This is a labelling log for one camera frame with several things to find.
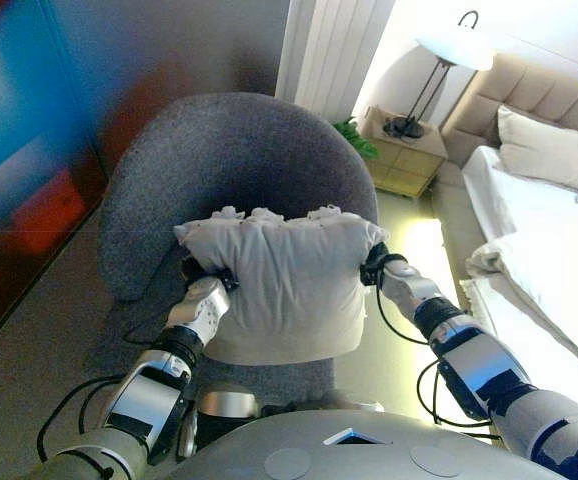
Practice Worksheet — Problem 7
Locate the grey fabric armchair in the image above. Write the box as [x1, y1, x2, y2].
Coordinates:
[96, 92, 381, 407]

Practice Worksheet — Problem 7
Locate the green potted plant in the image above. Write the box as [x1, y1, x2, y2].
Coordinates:
[332, 116, 381, 162]

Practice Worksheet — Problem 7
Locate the left robot leg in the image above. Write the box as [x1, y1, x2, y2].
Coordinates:
[176, 381, 261, 462]

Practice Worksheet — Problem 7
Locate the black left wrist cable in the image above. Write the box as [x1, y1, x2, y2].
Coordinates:
[35, 323, 171, 465]

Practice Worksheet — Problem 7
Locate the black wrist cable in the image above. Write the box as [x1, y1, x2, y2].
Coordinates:
[375, 278, 501, 442]
[35, 323, 171, 465]

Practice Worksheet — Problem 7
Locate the beige pillow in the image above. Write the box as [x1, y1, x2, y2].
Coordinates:
[496, 103, 578, 192]

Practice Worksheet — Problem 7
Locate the white duvet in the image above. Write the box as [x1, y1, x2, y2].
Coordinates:
[465, 228, 578, 392]

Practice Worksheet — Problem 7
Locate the beige upholstered bed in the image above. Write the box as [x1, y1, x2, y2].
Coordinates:
[430, 51, 578, 386]

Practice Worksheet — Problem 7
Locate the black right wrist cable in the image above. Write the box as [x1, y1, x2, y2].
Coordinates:
[375, 278, 501, 442]

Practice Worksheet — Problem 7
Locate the glossy dark cabinet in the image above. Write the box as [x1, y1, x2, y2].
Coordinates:
[0, 0, 120, 371]

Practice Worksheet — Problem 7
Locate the black lamp with white shade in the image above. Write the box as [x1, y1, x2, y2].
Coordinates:
[382, 9, 496, 140]

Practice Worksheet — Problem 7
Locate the white fringed cushion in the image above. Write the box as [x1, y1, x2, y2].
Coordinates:
[172, 202, 391, 365]

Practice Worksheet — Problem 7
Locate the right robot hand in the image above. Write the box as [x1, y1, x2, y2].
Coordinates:
[358, 241, 409, 287]

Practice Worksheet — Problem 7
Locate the grey robot torso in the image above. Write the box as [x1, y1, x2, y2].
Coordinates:
[166, 407, 566, 480]

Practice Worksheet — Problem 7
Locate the beige wooden nightstand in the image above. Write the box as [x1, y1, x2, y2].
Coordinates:
[357, 106, 450, 200]

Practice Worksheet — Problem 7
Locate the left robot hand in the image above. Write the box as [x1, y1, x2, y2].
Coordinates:
[177, 253, 241, 295]

